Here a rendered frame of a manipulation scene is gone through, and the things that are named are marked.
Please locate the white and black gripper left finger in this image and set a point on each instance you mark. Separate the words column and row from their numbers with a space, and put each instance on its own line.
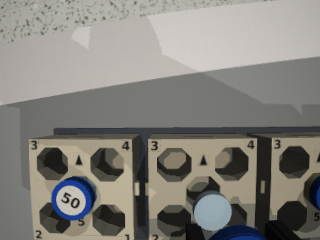
column 194, row 232

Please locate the grey flat mat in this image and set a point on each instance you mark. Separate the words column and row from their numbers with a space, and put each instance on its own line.
column 277, row 94

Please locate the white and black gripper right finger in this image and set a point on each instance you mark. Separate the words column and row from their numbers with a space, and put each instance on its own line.
column 277, row 230

